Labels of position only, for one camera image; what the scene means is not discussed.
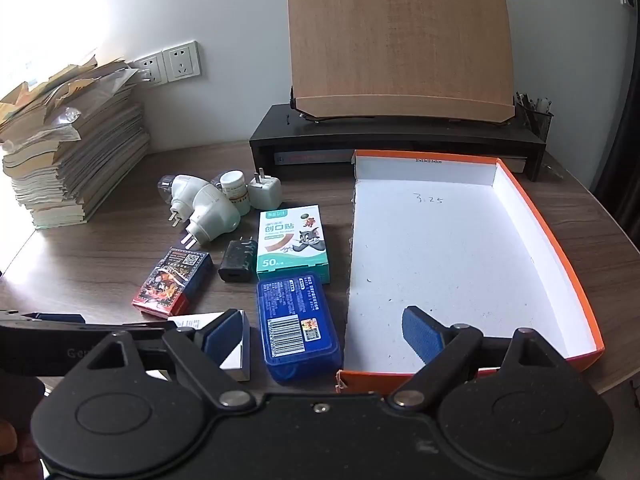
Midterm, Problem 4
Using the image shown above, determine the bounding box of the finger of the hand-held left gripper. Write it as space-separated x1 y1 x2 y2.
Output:
82 321 178 335
0 310 86 326

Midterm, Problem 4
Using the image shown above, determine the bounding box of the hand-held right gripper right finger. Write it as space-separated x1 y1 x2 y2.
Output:
389 305 557 411

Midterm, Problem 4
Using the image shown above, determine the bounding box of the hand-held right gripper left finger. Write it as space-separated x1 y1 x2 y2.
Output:
89 309 255 412

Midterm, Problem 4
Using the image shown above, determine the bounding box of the small white box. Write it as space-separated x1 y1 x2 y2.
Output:
167 310 252 382

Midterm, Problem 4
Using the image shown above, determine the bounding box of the red playing card box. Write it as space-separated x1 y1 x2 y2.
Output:
132 247 211 318

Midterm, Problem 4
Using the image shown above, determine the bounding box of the blue plastic case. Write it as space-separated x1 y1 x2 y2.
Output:
256 272 344 385

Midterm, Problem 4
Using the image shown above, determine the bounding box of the black USB charger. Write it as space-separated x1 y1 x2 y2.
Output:
218 236 259 283

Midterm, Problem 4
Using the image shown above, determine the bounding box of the green white bandage box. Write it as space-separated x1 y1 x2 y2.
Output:
256 204 332 285

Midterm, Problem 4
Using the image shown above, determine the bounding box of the white medicine bottle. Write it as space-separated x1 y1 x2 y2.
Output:
220 170 251 217

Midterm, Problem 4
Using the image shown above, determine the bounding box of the person's left hand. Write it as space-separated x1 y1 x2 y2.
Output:
0 412 42 480

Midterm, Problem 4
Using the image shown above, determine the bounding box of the stack of books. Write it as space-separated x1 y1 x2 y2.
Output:
0 52 151 231

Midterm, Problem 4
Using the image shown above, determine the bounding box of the white USB charger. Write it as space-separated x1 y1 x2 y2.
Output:
248 170 282 211

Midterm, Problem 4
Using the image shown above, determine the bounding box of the black monitor riser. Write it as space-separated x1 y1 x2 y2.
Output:
249 103 547 183

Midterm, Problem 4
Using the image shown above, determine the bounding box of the clear plastic bag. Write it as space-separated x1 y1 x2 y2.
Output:
47 66 141 127

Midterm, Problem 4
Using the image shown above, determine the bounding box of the black mesh pen holder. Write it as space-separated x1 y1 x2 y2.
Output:
514 92 555 142

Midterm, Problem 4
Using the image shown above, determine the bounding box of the black curtain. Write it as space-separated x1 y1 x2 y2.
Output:
590 0 640 241

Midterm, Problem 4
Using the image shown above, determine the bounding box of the wooden book stand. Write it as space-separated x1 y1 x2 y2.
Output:
286 0 517 125

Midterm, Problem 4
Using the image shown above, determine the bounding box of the white wall socket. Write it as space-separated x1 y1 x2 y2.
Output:
127 51 166 86
162 41 202 82

